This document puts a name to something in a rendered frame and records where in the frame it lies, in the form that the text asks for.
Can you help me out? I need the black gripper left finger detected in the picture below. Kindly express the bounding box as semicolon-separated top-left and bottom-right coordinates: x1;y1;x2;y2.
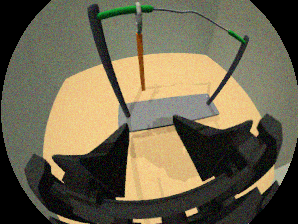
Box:
52;123;130;198

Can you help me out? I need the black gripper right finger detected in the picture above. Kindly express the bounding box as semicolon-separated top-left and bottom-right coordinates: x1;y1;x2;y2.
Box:
173;115;253;181

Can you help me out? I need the orange handle with grey top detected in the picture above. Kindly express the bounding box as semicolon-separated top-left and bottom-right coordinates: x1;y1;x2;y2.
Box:
134;2;145;91

